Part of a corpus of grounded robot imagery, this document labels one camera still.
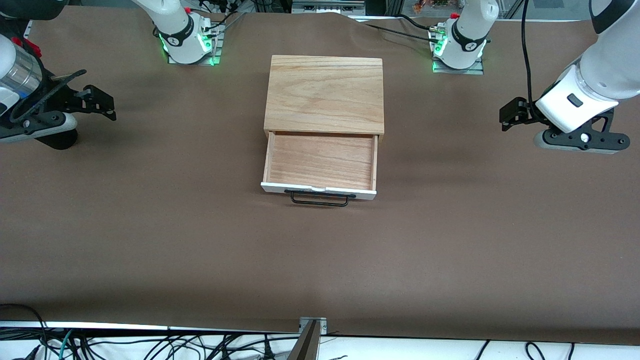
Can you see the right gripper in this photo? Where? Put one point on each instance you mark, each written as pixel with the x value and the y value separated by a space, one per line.
pixel 59 96

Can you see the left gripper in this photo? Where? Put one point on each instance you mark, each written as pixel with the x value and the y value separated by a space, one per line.
pixel 526 110

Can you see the wooden drawer with white front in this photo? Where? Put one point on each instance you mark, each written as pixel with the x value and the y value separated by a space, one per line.
pixel 322 160

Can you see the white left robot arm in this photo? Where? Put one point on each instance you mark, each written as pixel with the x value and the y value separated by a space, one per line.
pixel 467 35

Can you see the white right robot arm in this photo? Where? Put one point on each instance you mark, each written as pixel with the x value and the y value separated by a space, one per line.
pixel 175 30

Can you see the wooden drawer cabinet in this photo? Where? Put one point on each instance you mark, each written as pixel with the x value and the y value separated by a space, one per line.
pixel 325 92

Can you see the black cylindrical vase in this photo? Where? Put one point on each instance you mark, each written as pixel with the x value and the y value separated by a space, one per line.
pixel 60 141

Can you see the brown table cover sheet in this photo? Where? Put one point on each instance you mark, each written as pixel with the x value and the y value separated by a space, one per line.
pixel 150 225

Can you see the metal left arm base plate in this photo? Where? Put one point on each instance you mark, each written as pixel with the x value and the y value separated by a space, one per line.
pixel 475 69

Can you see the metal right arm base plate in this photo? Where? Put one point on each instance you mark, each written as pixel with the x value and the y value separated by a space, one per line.
pixel 216 52

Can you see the aluminium frame rack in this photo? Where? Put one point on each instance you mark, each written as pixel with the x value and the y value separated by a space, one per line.
pixel 327 6

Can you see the aluminium table edge rail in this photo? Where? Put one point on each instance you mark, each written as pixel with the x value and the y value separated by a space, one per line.
pixel 125 327

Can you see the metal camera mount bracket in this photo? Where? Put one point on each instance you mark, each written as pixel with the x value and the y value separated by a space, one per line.
pixel 311 340

